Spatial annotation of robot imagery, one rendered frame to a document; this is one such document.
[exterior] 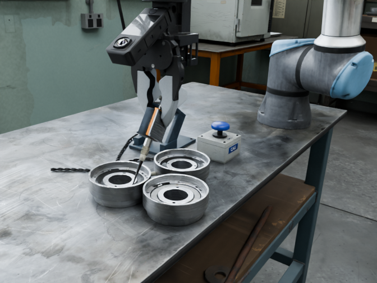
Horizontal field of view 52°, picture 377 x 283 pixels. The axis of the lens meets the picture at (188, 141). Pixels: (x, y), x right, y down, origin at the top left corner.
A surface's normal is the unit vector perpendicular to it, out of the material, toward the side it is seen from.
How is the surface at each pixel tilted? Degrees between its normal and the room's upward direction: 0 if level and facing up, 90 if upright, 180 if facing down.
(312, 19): 90
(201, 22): 90
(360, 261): 0
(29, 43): 90
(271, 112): 73
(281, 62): 86
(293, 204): 0
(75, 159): 0
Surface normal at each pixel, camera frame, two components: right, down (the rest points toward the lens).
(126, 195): 0.34, 0.35
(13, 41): 0.82, 0.23
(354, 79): 0.61, 0.42
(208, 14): -0.57, 0.27
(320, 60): -0.84, 0.27
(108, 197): -0.19, 0.34
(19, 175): 0.04, -0.93
